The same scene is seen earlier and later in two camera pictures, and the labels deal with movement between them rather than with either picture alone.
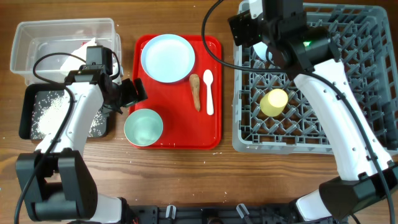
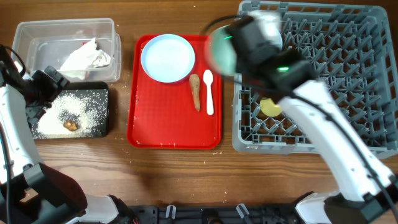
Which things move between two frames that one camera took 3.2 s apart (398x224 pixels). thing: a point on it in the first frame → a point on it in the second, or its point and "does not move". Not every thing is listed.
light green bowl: [143, 127] → [222, 50]
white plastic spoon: [208, 77] does not move
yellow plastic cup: [273, 102] does not move
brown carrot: [194, 81] does not move
